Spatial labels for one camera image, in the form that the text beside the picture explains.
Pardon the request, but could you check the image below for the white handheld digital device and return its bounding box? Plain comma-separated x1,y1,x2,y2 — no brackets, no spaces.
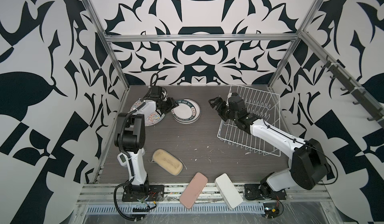
117,153,128,167

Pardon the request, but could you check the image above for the small circuit board with LED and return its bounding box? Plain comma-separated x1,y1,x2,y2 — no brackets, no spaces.
262,202,284,220

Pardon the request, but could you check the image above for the pink glasses case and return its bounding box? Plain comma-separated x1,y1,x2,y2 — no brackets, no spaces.
179,172,208,210

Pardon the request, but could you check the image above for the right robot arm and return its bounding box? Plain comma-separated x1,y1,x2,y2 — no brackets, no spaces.
209,93,337,192

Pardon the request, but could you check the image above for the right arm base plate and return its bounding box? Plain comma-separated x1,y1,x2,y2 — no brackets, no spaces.
244,184,287,201

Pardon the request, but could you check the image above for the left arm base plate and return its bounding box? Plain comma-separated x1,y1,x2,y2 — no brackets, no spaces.
122,185,165,202

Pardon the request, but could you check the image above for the white wire dish rack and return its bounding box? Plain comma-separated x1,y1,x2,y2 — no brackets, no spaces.
217,84,282,157

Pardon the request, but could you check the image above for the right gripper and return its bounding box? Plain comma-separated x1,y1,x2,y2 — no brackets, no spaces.
209,97,239,124

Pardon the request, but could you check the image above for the aluminium front mounting rail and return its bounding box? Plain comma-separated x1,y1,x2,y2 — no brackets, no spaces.
75,183,333,205

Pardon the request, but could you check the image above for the beige glasses case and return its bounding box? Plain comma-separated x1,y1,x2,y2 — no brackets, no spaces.
152,149,184,176

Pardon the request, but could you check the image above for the white glasses case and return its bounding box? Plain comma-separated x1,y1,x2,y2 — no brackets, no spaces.
215,174,243,210

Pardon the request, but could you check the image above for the colourful squiggle pattern plate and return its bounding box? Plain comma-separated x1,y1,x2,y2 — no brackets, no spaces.
130,100,166,127

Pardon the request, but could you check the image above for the black wall hook rail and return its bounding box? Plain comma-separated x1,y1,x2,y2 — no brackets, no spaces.
322,55,384,129

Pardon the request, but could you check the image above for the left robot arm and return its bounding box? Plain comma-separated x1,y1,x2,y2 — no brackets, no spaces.
114,73,179,198

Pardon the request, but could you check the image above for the white slotted cable duct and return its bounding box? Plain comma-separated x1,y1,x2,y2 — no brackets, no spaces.
87,203,265,215

